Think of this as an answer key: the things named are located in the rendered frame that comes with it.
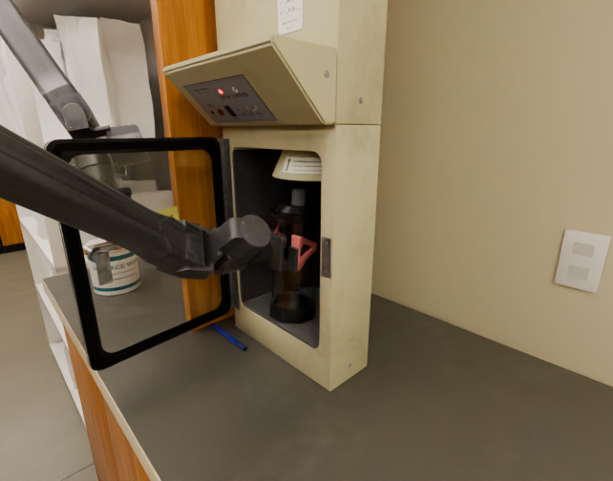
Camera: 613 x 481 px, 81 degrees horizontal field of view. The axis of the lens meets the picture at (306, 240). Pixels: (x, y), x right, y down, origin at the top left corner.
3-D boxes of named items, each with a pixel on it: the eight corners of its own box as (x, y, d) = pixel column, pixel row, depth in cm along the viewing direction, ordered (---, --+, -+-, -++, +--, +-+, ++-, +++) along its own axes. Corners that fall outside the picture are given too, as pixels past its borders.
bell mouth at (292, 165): (316, 169, 83) (317, 144, 81) (379, 176, 71) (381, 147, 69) (254, 175, 71) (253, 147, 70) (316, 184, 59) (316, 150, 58)
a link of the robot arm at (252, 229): (169, 229, 60) (171, 277, 56) (197, 193, 52) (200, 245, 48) (234, 239, 67) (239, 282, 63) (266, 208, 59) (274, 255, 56)
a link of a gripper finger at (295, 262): (299, 225, 74) (264, 230, 68) (326, 231, 70) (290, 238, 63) (297, 256, 76) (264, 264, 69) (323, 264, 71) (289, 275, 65)
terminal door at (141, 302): (231, 311, 85) (219, 136, 73) (91, 375, 63) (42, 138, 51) (229, 310, 85) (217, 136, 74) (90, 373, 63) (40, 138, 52)
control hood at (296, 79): (221, 126, 74) (218, 73, 72) (337, 124, 52) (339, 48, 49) (167, 125, 67) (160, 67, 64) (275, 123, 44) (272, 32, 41)
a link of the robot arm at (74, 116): (77, 131, 73) (59, 104, 65) (137, 119, 76) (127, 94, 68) (93, 183, 71) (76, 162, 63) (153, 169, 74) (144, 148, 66)
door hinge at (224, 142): (234, 306, 87) (222, 138, 75) (240, 309, 85) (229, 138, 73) (228, 308, 86) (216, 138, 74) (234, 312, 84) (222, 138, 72)
